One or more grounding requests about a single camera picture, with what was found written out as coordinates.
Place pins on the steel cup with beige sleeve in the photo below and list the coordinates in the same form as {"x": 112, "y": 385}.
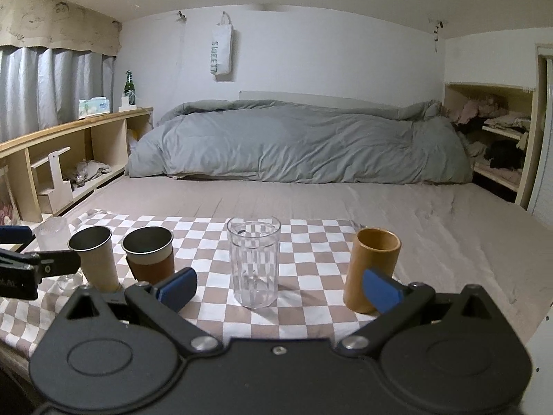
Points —
{"x": 100, "y": 266}

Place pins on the white hanging cloth bag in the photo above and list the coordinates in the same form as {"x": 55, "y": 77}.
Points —
{"x": 221, "y": 52}

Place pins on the clear glass tumbler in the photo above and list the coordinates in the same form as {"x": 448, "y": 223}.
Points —
{"x": 254, "y": 263}

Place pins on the brown bamboo cup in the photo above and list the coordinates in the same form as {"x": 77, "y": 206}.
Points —
{"x": 367, "y": 255}

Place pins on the grey curtain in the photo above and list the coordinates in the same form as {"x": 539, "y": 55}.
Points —
{"x": 43, "y": 90}

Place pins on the white door frame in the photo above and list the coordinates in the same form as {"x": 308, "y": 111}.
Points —
{"x": 542, "y": 138}

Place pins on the pink clothes pile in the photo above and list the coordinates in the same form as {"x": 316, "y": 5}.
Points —
{"x": 475, "y": 110}

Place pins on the beige curtain valance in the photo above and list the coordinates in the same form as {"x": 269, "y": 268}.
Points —
{"x": 56, "y": 21}

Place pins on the frosted clear plastic cup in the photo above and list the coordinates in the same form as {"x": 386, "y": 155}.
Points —
{"x": 51, "y": 235}

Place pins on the wooden bedside shelf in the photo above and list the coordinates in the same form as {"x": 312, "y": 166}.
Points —
{"x": 108, "y": 138}

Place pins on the steel cup with brown sleeve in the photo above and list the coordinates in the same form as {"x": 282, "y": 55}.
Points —
{"x": 152, "y": 263}

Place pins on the crumpled grey cloth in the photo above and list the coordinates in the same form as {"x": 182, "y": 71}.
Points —
{"x": 88, "y": 170}

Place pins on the small white box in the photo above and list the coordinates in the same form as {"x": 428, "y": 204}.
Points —
{"x": 126, "y": 104}

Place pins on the wooden stand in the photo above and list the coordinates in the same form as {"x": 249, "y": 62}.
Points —
{"x": 58, "y": 181}

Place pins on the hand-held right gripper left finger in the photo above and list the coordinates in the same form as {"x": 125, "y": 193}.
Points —
{"x": 177, "y": 288}

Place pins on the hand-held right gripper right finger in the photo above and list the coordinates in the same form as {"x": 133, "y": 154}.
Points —
{"x": 380, "y": 290}

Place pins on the brown white checkered cloth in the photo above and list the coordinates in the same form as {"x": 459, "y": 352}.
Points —
{"x": 302, "y": 268}

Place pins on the wall hook clip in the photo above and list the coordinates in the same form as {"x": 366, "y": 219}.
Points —
{"x": 437, "y": 28}
{"x": 182, "y": 16}

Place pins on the folded beige clothes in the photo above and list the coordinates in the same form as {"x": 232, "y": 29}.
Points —
{"x": 507, "y": 121}

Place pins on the green glass bottle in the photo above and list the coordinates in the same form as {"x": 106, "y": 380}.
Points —
{"x": 128, "y": 88}

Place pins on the tissue pack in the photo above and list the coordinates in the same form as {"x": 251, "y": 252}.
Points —
{"x": 94, "y": 107}

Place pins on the wall niche shelf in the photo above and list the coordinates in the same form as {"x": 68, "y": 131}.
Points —
{"x": 525, "y": 173}

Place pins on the black clothes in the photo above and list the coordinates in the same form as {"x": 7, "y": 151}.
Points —
{"x": 503, "y": 153}

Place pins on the grey duvet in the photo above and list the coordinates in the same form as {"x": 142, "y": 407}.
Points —
{"x": 293, "y": 142}

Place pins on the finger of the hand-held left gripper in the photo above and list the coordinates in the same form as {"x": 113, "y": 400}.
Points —
{"x": 26, "y": 272}
{"x": 15, "y": 234}

